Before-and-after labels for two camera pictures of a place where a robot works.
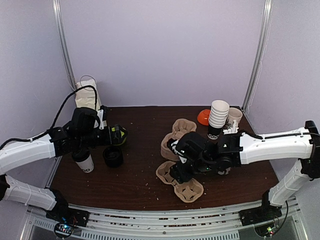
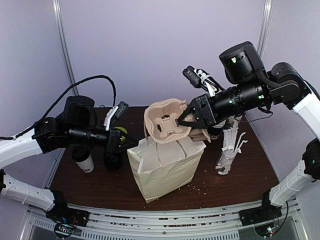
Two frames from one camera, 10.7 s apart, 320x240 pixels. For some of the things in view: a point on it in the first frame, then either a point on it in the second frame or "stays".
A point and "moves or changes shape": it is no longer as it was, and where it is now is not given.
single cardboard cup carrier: (188, 190) -> (161, 119)
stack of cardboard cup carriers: (180, 127) moves or changes shape
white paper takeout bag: (87, 95) -> (159, 168)
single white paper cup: (87, 165) stays
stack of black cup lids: (112, 157) stays
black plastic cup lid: (79, 155) stays
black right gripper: (182, 169) -> (206, 110)
